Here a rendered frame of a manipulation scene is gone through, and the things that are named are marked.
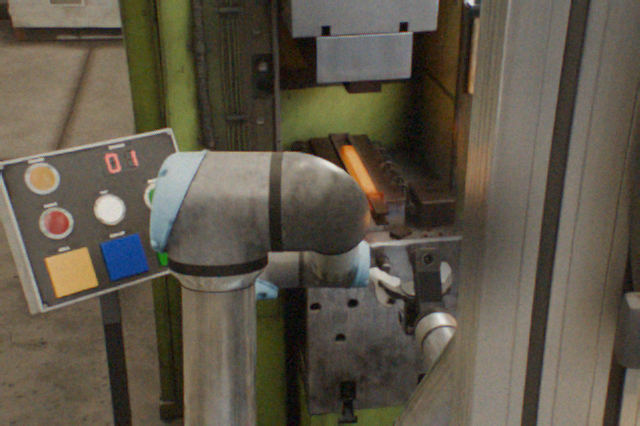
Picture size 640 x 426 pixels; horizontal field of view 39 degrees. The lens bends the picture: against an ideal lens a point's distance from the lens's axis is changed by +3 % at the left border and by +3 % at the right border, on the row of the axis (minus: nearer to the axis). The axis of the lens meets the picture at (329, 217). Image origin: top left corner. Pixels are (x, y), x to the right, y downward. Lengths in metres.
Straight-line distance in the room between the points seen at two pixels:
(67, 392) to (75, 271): 1.47
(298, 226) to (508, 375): 0.48
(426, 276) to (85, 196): 0.66
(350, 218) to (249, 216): 0.12
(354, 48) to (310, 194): 0.91
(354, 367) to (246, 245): 1.16
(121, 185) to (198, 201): 0.81
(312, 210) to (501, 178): 0.51
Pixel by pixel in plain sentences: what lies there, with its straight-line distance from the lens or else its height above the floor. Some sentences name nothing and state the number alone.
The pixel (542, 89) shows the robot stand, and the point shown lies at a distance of 0.47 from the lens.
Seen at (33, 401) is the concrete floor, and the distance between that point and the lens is 3.16.
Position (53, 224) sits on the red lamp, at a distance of 1.73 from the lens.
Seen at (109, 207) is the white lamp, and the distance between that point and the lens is 1.76.
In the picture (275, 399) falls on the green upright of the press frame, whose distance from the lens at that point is 2.39.
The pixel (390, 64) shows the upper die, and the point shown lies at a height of 1.30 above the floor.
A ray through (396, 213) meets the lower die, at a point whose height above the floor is 0.96.
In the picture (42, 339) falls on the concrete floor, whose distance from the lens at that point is 3.46.
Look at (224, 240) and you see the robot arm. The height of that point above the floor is 1.38.
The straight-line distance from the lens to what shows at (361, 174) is 2.08.
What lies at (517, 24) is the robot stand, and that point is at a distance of 0.46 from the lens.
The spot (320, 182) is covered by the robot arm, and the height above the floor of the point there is 1.43.
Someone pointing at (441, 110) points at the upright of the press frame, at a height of 1.10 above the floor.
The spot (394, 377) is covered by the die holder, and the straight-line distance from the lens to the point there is 2.16.
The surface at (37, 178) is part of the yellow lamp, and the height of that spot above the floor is 1.17.
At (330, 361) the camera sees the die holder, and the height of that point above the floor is 0.62.
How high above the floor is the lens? 1.82
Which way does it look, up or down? 26 degrees down
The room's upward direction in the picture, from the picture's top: straight up
